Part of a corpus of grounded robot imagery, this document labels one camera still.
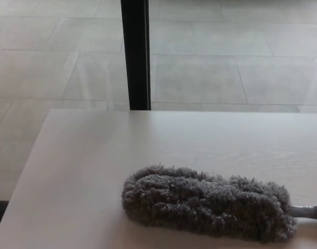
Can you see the grey fluffy microfibre duster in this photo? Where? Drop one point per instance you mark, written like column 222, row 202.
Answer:
column 205, row 205

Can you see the black vertical window frame post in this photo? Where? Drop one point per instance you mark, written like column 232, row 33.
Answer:
column 136, row 54

